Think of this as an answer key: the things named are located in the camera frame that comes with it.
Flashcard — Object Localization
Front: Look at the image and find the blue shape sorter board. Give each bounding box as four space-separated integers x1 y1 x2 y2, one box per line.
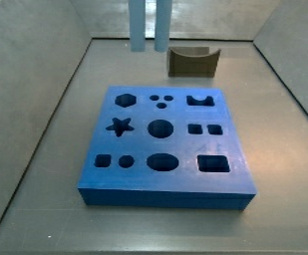
78 86 257 210

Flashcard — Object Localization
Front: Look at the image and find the dark olive square-circle block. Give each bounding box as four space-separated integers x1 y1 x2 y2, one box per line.
166 47 221 78

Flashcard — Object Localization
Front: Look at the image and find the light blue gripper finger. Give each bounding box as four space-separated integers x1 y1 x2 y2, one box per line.
128 0 146 52
154 0 171 52

